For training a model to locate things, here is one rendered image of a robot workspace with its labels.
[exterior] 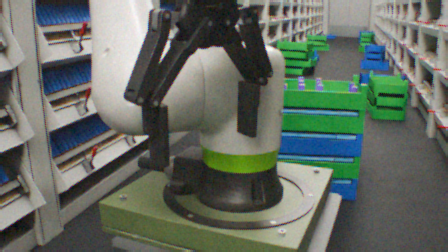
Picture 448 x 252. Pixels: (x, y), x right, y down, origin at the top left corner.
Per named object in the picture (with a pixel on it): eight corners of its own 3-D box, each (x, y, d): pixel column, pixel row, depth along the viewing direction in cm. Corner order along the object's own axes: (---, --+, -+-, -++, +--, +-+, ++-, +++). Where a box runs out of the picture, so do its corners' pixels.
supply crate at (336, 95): (272, 105, 129) (273, 81, 127) (275, 92, 148) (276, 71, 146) (365, 110, 124) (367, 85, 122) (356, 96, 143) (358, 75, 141)
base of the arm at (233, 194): (121, 188, 67) (119, 155, 66) (165, 163, 81) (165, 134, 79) (268, 220, 58) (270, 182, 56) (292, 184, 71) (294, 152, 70)
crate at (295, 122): (271, 129, 131) (272, 105, 129) (275, 113, 150) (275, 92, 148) (363, 134, 127) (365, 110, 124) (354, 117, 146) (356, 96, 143)
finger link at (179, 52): (217, 23, 42) (210, 15, 41) (160, 112, 40) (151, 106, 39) (194, 20, 45) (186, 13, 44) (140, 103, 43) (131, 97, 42)
